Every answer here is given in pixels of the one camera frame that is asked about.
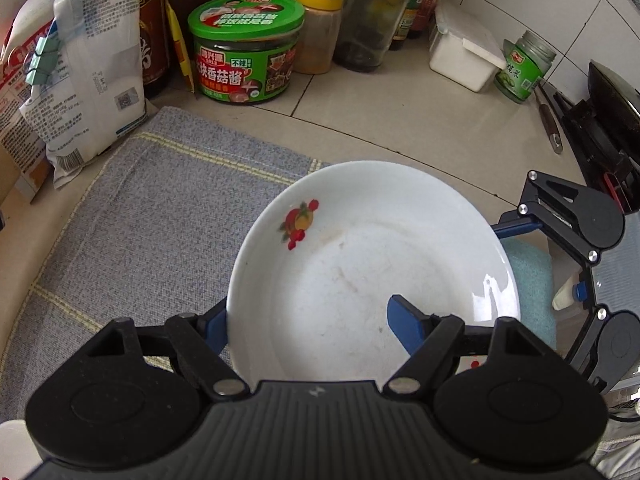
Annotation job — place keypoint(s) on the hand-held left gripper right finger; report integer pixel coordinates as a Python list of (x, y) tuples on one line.
[(406, 322)]

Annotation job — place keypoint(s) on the white plate with fruit print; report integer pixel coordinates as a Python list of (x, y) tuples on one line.
[(360, 260)]

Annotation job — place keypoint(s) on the white printed plastic bag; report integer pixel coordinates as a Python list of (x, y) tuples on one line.
[(90, 60)]

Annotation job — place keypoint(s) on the teal cloth mat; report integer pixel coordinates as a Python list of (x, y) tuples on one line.
[(530, 280)]

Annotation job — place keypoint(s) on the white plastic lidded box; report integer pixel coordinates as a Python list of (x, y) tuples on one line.
[(460, 60)]

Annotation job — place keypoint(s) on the clear glass bottle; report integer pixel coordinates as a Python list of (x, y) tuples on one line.
[(370, 20)]

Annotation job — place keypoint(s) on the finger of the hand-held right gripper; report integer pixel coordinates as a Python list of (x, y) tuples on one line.
[(515, 229), (590, 340)]

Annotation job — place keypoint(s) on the grey woven cloth mat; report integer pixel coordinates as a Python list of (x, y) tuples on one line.
[(125, 235)]

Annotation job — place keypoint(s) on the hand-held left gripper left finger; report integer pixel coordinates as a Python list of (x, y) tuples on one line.
[(216, 322)]

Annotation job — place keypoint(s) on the tall dark sauce bottle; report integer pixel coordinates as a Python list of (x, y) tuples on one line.
[(152, 35)]

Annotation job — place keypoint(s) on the pale green bag clip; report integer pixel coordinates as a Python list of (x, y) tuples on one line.
[(42, 60)]

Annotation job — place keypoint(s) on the green lidded sauce jar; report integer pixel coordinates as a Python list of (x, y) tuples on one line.
[(240, 60)]

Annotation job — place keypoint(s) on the yellow lidded spice jar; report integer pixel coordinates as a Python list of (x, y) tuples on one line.
[(317, 35)]

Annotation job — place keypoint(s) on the dark bottle with green label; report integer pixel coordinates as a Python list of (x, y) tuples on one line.
[(407, 15)]

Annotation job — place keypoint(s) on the green labelled glass jar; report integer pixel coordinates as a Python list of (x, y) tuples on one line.
[(520, 75)]

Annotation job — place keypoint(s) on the yellow packet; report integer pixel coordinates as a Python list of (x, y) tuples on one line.
[(179, 50)]

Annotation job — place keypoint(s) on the black wok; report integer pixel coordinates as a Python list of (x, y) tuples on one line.
[(615, 100)]

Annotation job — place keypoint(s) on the red and white packet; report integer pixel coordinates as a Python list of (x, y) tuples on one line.
[(15, 110)]

